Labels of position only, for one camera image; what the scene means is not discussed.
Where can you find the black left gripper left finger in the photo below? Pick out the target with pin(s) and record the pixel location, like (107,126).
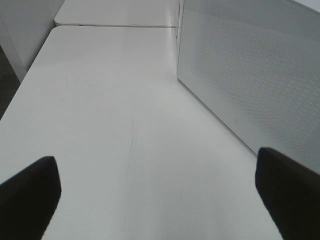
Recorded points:
(28,200)

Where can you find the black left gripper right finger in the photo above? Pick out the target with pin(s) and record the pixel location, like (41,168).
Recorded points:
(291,194)

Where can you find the white microwave door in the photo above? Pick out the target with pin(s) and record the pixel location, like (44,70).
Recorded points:
(256,65)

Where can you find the white microwave oven body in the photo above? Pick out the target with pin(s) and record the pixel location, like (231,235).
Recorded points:
(177,20)

